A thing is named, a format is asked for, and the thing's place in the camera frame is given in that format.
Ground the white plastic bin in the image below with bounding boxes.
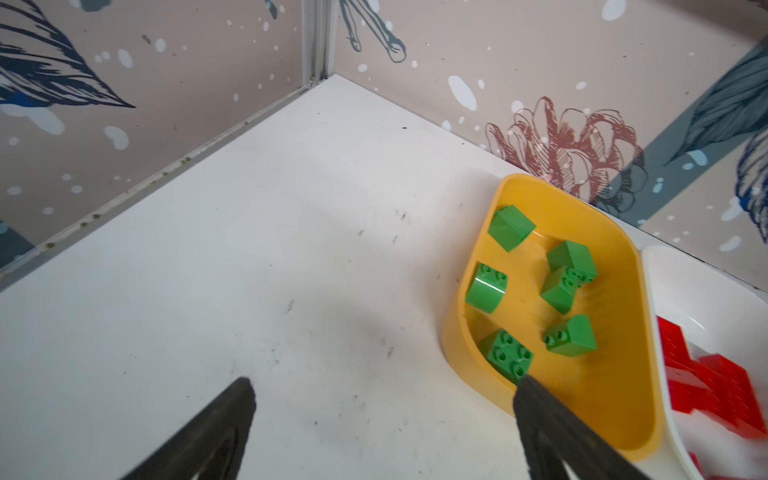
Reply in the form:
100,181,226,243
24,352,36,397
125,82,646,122
641,246,767,479

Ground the red lego long top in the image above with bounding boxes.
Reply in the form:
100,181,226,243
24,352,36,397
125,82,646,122
657,316,697,386

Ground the yellow plastic bin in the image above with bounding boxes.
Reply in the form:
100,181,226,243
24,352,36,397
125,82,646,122
441,174,664,461

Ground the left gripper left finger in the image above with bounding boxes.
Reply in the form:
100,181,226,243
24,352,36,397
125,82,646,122
125,377,257,479

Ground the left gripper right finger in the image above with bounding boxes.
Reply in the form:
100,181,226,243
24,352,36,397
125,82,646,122
512,376,646,479

